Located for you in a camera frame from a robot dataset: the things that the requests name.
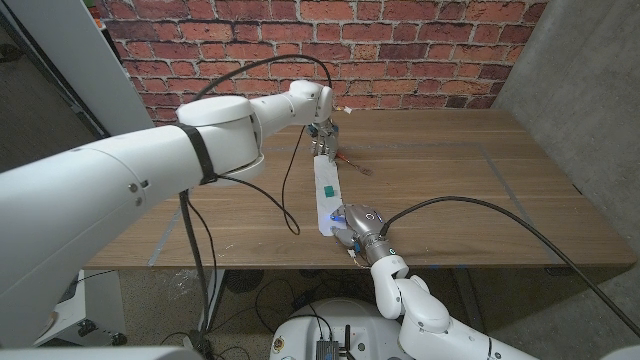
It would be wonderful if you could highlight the red brick print backdrop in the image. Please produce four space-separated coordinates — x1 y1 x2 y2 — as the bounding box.
94 0 549 136

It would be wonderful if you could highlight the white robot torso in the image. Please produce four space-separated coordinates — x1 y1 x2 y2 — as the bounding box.
268 298 415 360

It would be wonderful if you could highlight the white wall panel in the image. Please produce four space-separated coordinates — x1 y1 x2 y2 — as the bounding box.
4 0 156 136

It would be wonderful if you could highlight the black round floor fan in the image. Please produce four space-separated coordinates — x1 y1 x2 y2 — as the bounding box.
223 269 265 294

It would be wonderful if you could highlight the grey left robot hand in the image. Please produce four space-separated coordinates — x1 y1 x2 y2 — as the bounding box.
308 121 341 162

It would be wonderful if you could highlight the grey electronics module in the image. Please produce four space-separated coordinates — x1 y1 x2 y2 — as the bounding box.
314 339 341 360

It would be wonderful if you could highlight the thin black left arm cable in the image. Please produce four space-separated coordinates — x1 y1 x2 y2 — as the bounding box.
217 124 307 237

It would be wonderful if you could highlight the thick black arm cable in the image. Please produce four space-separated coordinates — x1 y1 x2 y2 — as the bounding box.
177 53 334 351
379 194 640 339

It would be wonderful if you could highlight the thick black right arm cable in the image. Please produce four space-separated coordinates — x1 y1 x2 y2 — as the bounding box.
379 194 640 339

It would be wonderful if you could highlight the grey table leg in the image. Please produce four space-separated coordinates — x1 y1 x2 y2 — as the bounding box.
452 269 486 335

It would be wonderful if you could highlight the white receipt paper strip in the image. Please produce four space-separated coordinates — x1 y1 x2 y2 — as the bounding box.
312 154 346 238

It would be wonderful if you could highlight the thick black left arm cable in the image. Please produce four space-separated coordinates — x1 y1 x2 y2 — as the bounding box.
177 53 334 351

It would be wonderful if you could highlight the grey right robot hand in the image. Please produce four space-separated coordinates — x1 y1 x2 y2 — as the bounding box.
328 203 395 262

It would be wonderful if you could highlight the white table leg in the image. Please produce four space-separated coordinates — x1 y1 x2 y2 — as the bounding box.
197 269 226 334

